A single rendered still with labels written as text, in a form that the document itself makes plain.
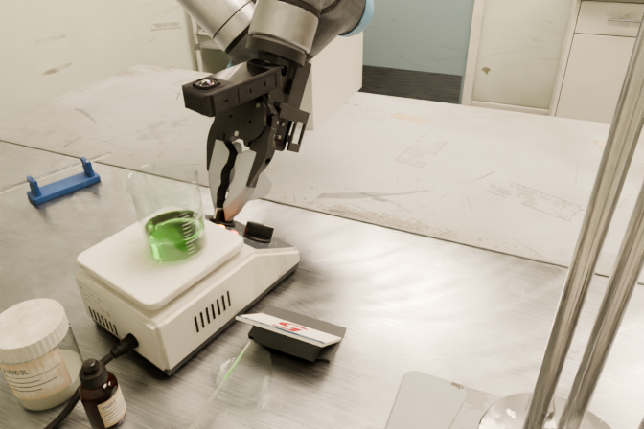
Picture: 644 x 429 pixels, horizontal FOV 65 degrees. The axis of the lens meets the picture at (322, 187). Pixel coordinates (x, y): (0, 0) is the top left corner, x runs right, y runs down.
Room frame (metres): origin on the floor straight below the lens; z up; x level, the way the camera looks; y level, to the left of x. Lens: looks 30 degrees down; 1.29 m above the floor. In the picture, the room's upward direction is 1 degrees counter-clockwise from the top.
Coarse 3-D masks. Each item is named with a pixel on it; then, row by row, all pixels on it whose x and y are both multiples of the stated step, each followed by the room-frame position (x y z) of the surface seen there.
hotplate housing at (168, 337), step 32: (256, 256) 0.41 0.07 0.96; (288, 256) 0.45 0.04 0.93; (96, 288) 0.37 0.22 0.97; (192, 288) 0.36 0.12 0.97; (224, 288) 0.37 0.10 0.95; (256, 288) 0.41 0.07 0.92; (96, 320) 0.37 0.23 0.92; (128, 320) 0.33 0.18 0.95; (160, 320) 0.32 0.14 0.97; (192, 320) 0.34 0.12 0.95; (224, 320) 0.37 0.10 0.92; (160, 352) 0.31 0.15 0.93; (192, 352) 0.34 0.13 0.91
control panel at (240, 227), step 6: (210, 216) 0.51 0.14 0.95; (240, 222) 0.52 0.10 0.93; (228, 228) 0.48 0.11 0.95; (234, 228) 0.49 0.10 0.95; (240, 228) 0.49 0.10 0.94; (240, 234) 0.47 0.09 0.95; (246, 240) 0.44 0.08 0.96; (252, 240) 0.45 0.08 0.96; (276, 240) 0.48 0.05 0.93; (252, 246) 0.43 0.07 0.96; (258, 246) 0.43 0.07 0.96; (264, 246) 0.44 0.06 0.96; (270, 246) 0.44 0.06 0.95; (276, 246) 0.45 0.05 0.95; (282, 246) 0.46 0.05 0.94; (288, 246) 0.46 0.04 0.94; (294, 246) 0.47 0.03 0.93
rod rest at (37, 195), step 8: (80, 160) 0.70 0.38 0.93; (88, 168) 0.69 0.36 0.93; (72, 176) 0.69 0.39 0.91; (80, 176) 0.69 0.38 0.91; (88, 176) 0.69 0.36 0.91; (96, 176) 0.69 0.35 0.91; (32, 184) 0.63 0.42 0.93; (48, 184) 0.67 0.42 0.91; (56, 184) 0.67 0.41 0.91; (64, 184) 0.67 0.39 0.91; (72, 184) 0.67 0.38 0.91; (80, 184) 0.67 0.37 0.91; (88, 184) 0.68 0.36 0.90; (32, 192) 0.64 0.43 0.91; (40, 192) 0.64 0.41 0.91; (48, 192) 0.64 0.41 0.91; (56, 192) 0.65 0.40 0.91; (64, 192) 0.65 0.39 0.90; (32, 200) 0.63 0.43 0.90; (40, 200) 0.63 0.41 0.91; (48, 200) 0.64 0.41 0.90
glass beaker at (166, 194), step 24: (144, 168) 0.42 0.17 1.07; (168, 168) 0.43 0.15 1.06; (192, 168) 0.42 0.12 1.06; (144, 192) 0.41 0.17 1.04; (168, 192) 0.37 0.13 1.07; (192, 192) 0.39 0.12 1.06; (144, 216) 0.37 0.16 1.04; (168, 216) 0.37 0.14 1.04; (192, 216) 0.38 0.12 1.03; (144, 240) 0.38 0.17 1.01; (168, 240) 0.37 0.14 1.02; (192, 240) 0.38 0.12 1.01; (168, 264) 0.37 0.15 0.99
